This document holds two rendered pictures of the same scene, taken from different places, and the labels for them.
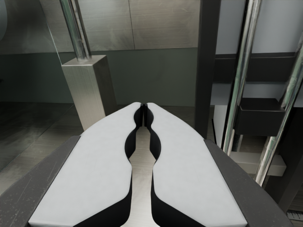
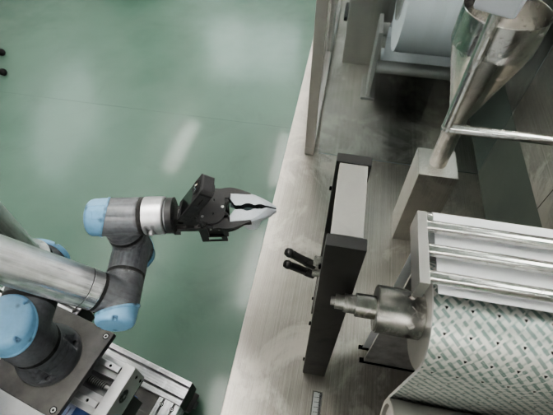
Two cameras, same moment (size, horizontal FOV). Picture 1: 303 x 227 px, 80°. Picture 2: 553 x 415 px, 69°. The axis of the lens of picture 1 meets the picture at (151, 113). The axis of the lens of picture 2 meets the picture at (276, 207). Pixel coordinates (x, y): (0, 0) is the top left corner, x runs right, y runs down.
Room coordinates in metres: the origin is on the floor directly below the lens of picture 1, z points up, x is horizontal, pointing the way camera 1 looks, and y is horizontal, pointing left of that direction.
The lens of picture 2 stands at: (0.09, -0.47, 1.85)
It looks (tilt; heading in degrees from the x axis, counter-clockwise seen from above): 52 degrees down; 87
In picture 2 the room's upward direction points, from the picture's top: straight up
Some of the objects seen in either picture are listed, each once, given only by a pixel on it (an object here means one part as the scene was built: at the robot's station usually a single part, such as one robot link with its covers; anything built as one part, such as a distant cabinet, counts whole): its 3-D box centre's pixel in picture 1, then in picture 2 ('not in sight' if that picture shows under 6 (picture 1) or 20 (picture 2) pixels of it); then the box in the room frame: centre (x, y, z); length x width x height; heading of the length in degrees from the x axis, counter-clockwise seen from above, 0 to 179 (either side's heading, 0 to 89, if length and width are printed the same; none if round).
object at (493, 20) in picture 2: not in sight; (469, 74); (0.39, 0.02, 1.51); 0.02 x 0.02 x 0.20
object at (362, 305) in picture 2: not in sight; (352, 304); (0.20, -0.24, 1.33); 0.06 x 0.03 x 0.03; 166
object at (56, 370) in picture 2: not in sight; (41, 348); (-0.46, -0.11, 0.87); 0.15 x 0.15 x 0.10
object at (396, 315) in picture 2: not in sight; (397, 311); (0.26, -0.26, 1.33); 0.06 x 0.06 x 0.06; 76
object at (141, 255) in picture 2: not in sight; (131, 251); (-0.19, 0.00, 1.12); 0.11 x 0.08 x 0.11; 88
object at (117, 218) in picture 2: not in sight; (118, 217); (-0.20, 0.02, 1.21); 0.11 x 0.08 x 0.09; 178
